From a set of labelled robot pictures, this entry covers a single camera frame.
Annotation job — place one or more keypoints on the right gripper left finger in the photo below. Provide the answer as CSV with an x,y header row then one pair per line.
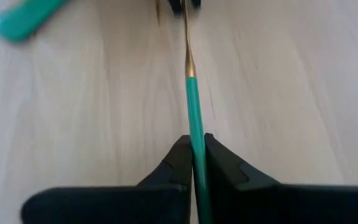
x,y
104,205

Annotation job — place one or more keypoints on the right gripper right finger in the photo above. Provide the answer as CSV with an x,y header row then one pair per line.
x,y
275,205

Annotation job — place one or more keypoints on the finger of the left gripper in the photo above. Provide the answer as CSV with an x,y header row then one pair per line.
x,y
196,3
176,5

